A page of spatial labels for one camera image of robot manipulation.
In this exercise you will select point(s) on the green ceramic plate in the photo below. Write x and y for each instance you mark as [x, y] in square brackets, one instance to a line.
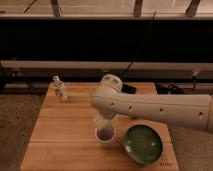
[142, 144]

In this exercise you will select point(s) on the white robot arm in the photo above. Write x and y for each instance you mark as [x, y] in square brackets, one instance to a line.
[192, 111]

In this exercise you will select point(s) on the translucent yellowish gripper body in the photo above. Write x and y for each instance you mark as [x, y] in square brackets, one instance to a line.
[101, 122]

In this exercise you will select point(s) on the black smartphone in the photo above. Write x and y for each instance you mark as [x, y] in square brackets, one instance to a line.
[128, 89]

